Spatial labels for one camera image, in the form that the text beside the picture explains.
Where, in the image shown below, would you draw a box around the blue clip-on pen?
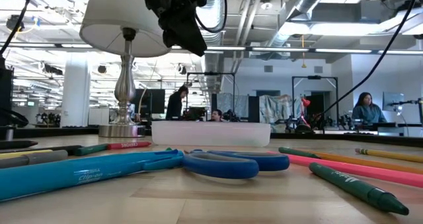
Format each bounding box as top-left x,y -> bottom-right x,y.
0,149 -> 184,202

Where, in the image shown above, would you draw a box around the clear box with pink lid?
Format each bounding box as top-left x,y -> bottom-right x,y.
151,120 -> 272,148

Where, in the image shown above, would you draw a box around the yellow highlighter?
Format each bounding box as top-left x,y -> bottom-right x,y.
0,149 -> 54,161

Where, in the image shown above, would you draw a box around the orange pencil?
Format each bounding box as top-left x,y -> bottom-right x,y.
307,150 -> 423,175

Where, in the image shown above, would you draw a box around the black pen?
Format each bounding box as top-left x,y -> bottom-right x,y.
0,145 -> 83,155

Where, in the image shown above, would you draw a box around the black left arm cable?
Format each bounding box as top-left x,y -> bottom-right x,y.
194,0 -> 228,34

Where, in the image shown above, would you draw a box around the grey monitor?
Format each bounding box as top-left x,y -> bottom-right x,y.
382,91 -> 404,112

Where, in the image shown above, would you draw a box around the pink pen with blue tip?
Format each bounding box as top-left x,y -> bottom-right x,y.
268,151 -> 423,188

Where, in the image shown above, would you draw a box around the black gantry frame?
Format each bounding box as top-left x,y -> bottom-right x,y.
291,75 -> 339,129
186,71 -> 236,122

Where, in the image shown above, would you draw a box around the patterned blue white cloth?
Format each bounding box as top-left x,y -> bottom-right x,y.
259,94 -> 297,124

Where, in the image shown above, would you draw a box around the white column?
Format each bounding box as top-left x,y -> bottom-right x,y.
60,54 -> 91,128

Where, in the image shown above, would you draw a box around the grey pencil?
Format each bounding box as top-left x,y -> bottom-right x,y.
0,150 -> 69,169

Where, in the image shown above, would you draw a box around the black looped cable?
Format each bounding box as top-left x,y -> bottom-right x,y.
0,107 -> 30,128

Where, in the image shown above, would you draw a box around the thick black marker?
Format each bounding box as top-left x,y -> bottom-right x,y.
0,139 -> 39,150

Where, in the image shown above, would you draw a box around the black monitor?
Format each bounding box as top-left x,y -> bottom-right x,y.
132,88 -> 166,119

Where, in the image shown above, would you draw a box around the silver ventilation duct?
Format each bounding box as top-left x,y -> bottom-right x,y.
198,0 -> 226,93

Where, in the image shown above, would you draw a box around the blue handled scissors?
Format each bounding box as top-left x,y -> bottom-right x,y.
182,149 -> 291,180

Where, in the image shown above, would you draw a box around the red crayon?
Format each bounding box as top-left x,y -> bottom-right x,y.
106,141 -> 152,151

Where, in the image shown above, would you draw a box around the person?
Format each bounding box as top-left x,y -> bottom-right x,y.
165,85 -> 189,121
207,108 -> 224,122
351,91 -> 388,124

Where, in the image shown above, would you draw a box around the thin black hanging cable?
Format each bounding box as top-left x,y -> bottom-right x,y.
0,0 -> 36,57

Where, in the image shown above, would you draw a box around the yellow wooden pencil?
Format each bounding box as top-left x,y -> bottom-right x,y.
355,147 -> 423,164

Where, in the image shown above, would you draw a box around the white shade silver table lamp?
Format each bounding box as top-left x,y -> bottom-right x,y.
79,0 -> 172,138

